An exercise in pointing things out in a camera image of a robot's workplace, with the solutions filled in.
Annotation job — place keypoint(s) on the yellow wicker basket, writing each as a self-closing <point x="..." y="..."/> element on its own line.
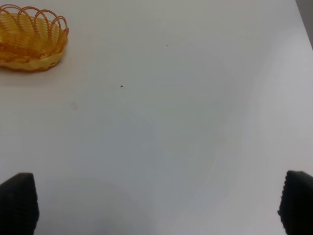
<point x="31" y="39"/>

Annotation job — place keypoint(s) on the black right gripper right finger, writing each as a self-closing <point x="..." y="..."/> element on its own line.
<point x="296" y="206"/>

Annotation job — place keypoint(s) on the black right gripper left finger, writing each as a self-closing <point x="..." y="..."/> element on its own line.
<point x="19" y="208"/>

